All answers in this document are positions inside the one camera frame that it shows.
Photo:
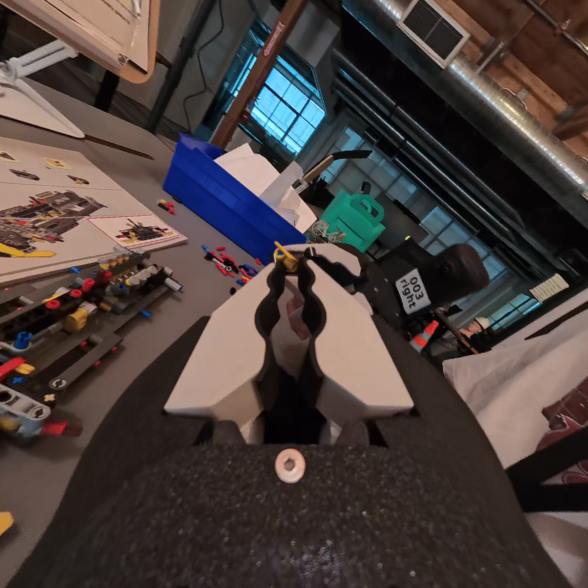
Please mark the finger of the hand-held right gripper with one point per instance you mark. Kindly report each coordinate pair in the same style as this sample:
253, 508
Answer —
340, 266
364, 303

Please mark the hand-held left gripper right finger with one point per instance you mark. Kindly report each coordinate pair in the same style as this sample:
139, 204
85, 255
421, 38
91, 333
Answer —
363, 363

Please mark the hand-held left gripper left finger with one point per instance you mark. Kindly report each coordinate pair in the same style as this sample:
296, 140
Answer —
220, 363

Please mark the yellow lego piece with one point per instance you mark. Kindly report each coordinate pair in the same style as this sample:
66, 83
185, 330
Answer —
285, 259

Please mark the lego car chassis assembly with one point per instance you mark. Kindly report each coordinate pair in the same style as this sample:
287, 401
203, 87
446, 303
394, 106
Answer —
92, 294

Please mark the pile of lego pins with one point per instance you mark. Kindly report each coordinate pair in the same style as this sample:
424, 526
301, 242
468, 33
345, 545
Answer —
225, 264

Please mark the small red lego cluster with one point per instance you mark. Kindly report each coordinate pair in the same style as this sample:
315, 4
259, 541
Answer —
166, 206

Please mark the lego instruction booklet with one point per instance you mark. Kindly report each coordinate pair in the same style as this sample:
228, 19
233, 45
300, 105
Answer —
69, 193

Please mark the yellow lego panel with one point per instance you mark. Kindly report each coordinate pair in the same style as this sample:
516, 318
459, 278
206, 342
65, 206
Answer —
4, 522

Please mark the person's right hand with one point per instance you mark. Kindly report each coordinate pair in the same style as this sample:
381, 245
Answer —
298, 317

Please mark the teal bag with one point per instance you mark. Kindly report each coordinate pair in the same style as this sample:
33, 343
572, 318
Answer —
353, 220

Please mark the bust with white helmet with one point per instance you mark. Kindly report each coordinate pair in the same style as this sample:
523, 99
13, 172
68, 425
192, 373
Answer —
477, 328

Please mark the orange traffic cone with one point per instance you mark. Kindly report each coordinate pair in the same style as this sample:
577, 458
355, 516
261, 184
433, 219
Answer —
425, 335

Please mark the white paper note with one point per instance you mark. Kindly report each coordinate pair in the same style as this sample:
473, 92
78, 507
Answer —
549, 287

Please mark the person's white shirt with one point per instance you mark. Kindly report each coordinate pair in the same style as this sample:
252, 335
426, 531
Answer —
505, 376

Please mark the white paper bag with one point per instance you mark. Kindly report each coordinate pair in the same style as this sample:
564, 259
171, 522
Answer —
248, 170

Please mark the blue plastic bin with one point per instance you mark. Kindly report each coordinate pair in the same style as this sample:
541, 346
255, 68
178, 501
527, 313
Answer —
206, 193

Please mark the silver ventilation duct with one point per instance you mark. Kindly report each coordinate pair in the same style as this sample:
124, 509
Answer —
505, 101

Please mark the wooden post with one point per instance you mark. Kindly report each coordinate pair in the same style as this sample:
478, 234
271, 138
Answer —
257, 78

